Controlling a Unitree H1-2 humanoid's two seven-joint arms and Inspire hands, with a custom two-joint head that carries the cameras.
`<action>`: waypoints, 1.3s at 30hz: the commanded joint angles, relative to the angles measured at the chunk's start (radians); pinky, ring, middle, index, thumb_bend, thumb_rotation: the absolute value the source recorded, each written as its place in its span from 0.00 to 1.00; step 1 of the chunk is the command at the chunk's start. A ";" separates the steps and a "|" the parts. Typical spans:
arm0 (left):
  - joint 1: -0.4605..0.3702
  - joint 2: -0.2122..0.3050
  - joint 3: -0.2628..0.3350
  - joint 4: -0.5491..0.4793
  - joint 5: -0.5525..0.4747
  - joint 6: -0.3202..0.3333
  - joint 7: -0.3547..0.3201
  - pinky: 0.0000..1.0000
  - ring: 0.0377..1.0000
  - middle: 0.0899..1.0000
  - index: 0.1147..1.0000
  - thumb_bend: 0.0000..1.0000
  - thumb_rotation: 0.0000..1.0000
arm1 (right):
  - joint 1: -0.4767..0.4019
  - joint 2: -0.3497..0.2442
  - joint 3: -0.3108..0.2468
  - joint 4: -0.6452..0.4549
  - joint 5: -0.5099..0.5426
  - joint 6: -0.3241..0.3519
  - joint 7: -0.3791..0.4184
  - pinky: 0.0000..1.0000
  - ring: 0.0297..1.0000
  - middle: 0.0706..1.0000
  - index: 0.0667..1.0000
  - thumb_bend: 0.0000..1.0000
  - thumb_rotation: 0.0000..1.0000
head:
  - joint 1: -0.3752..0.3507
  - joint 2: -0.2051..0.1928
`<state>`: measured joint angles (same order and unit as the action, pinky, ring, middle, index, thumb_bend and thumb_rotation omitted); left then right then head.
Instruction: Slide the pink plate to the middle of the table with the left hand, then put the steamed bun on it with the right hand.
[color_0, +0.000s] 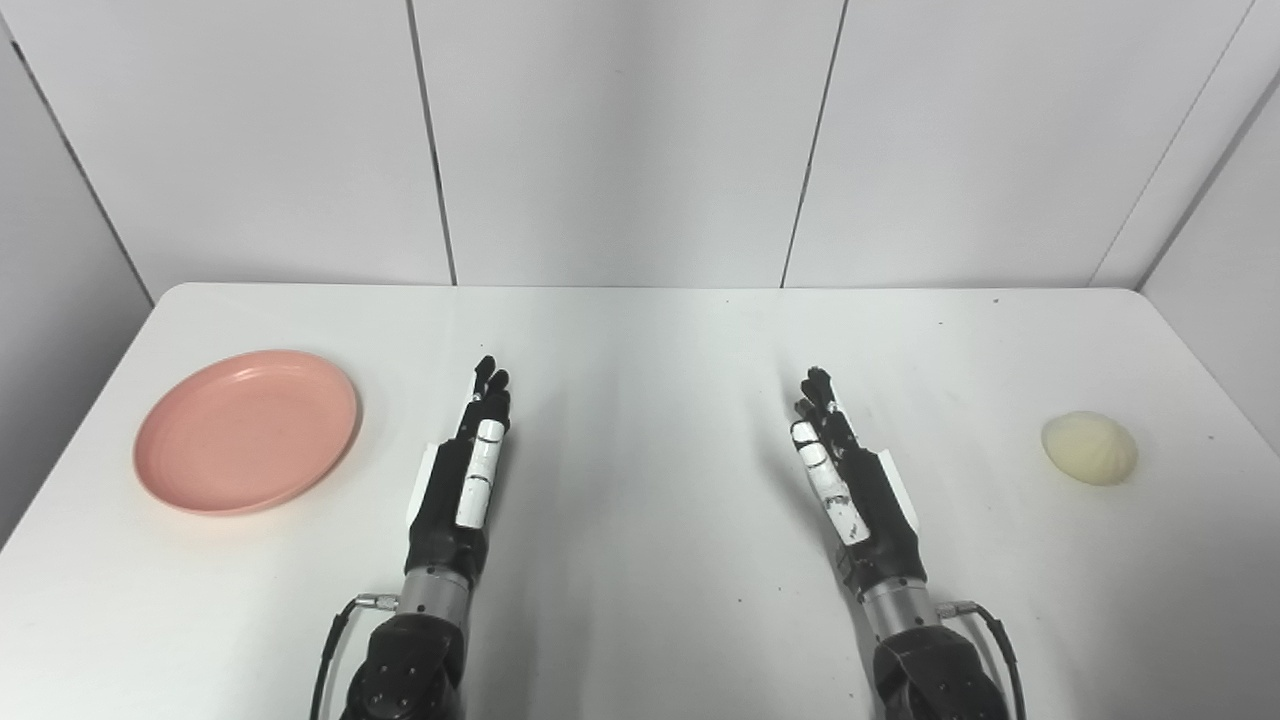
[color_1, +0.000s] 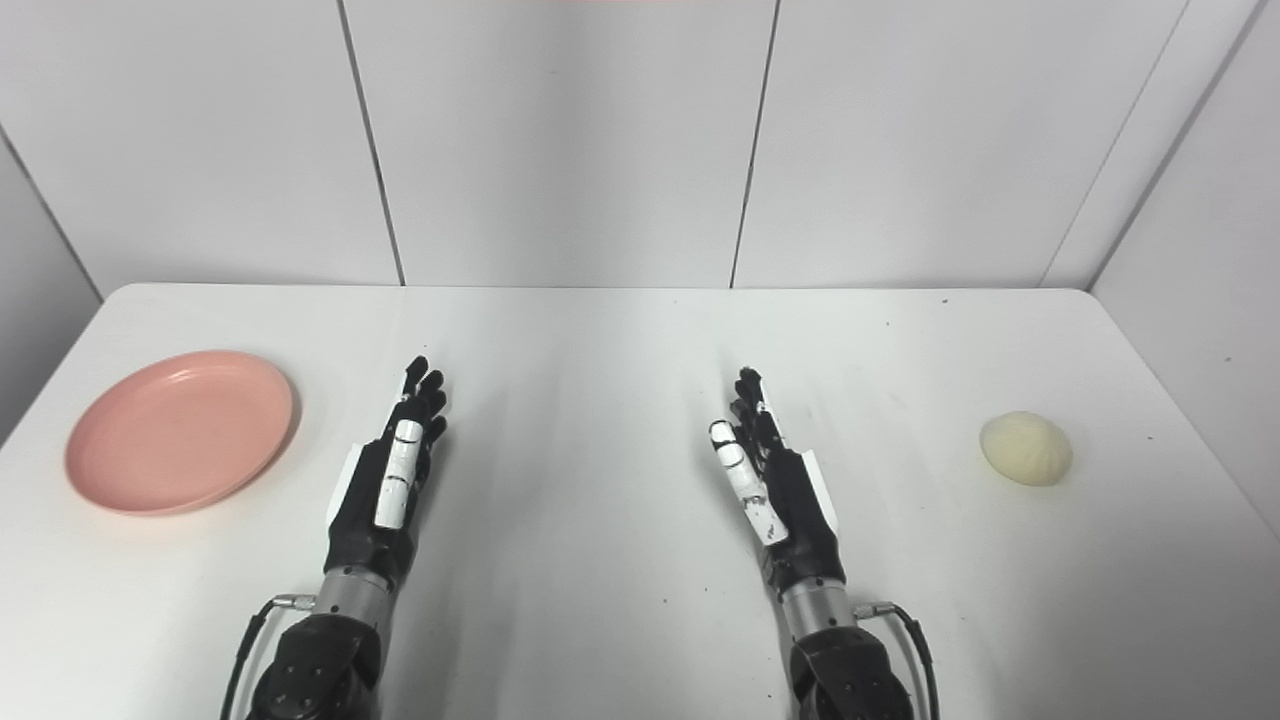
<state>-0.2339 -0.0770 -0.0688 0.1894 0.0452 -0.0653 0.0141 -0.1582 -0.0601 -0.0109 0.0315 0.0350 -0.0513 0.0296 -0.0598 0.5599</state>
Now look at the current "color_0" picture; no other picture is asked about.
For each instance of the pink plate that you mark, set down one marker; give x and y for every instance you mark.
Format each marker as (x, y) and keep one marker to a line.
(246, 431)

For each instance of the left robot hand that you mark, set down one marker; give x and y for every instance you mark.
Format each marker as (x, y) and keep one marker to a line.
(452, 500)

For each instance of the cream steamed bun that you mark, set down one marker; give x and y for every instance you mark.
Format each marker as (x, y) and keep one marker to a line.
(1089, 448)

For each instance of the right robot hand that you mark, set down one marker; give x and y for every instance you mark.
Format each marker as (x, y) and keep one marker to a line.
(868, 510)

